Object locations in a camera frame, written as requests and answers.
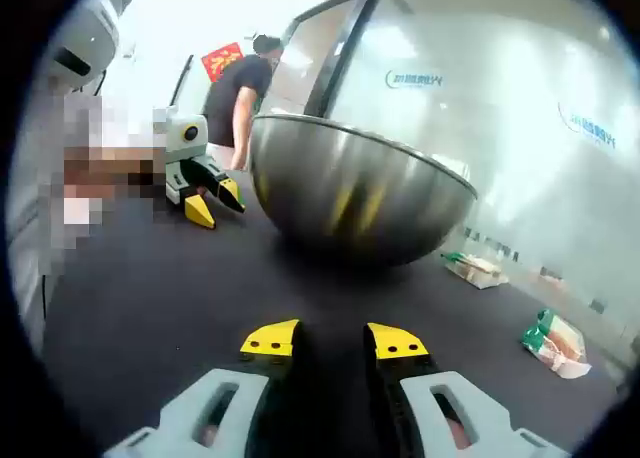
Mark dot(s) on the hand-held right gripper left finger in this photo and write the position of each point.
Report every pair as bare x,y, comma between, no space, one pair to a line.
200,418

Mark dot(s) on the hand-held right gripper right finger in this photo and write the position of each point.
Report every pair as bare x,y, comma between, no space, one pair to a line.
450,408

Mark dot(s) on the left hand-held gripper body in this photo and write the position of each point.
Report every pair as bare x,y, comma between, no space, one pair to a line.
182,138

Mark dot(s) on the steel bowl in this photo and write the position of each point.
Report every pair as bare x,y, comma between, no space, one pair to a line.
350,188

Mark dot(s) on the green white bread packet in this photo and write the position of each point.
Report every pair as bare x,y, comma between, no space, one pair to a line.
477,270
557,345

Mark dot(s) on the grey white chest device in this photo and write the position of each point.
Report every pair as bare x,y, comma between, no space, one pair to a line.
92,25

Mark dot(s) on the operator in grey shirt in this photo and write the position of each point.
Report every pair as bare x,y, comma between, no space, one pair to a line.
30,268

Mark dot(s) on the red wall poster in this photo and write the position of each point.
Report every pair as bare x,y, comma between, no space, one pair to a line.
222,62

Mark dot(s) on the black partition frame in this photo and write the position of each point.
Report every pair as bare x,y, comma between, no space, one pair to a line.
345,48

